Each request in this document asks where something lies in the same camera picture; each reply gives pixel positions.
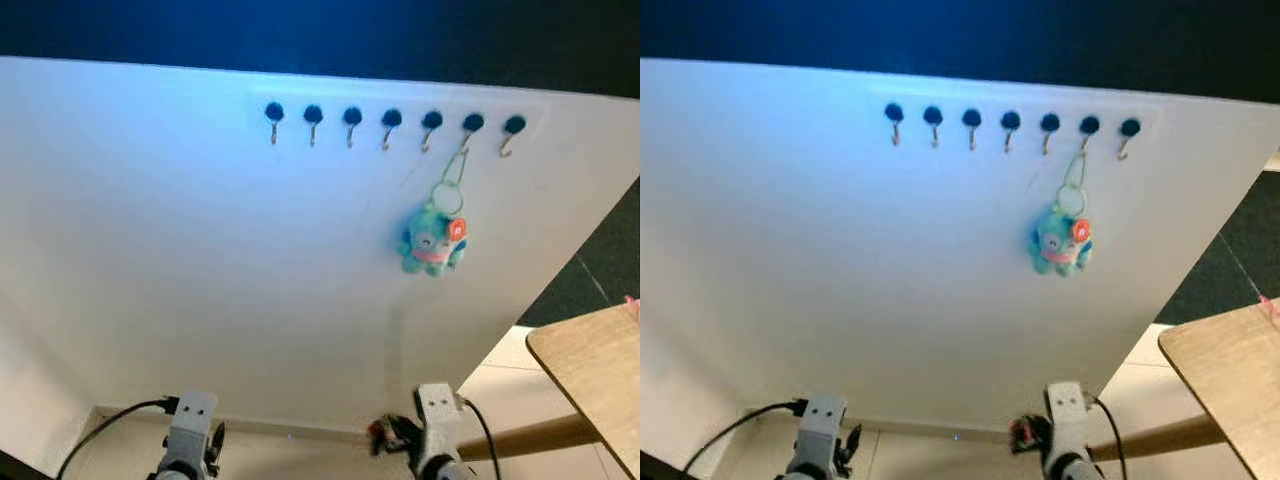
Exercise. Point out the wooden table leg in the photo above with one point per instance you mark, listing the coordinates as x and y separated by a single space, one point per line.
540 436
1160 438

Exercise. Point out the white board panel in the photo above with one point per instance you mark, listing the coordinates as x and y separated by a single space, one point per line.
850 270
200 270

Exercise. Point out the wooden table top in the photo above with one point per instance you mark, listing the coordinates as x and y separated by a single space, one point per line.
1230 380
595 380

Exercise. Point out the black floor mat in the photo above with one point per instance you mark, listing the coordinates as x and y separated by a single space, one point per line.
1220 270
600 265

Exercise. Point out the small pink object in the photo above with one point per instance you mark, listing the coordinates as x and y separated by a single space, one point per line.
632 306
1270 306

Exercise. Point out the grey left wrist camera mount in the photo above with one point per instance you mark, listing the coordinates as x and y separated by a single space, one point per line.
818 435
190 430

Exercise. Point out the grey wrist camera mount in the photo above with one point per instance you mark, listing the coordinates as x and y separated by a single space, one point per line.
438 425
818 435
190 430
1068 425

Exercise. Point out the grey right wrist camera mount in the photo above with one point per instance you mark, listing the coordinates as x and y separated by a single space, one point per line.
1068 425
438 425

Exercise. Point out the black round wall hook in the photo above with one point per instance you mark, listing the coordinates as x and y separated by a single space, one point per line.
352 116
1130 127
1049 122
894 112
1010 120
473 122
391 118
971 117
933 115
514 125
274 112
313 114
431 120
1089 125

